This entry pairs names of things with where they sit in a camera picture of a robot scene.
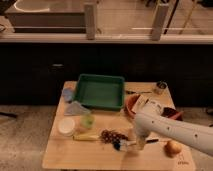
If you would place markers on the grey triangular cloth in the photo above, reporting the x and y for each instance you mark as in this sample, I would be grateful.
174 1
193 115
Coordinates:
75 108

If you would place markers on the yellow onion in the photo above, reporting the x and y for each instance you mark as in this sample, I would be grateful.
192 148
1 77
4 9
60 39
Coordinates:
173 147

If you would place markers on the white box in bowl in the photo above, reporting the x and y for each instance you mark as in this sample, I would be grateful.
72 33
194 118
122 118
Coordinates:
140 102

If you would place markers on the small metal can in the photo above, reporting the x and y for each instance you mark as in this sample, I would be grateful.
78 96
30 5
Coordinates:
160 87

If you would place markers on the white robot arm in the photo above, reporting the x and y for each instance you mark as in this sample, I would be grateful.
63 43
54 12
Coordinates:
149 119

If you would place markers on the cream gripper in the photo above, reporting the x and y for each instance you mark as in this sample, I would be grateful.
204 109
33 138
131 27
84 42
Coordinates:
141 140

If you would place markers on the black handled utensil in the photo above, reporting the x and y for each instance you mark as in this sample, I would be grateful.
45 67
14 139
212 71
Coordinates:
136 92

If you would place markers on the white round lid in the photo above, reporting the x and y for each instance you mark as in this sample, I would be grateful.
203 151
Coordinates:
66 126

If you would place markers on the orange terracotta bowl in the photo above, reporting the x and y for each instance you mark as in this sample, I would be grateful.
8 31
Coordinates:
129 102

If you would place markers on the dark red bowl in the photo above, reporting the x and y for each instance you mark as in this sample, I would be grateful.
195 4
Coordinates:
172 113

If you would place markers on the green plastic tray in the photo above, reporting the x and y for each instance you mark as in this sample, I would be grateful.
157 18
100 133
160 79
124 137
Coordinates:
100 91

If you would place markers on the dark grape bunch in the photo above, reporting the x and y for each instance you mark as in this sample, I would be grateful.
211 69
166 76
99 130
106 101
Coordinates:
111 136

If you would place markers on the green translucent cup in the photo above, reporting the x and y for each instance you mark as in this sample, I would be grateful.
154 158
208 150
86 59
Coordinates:
87 121

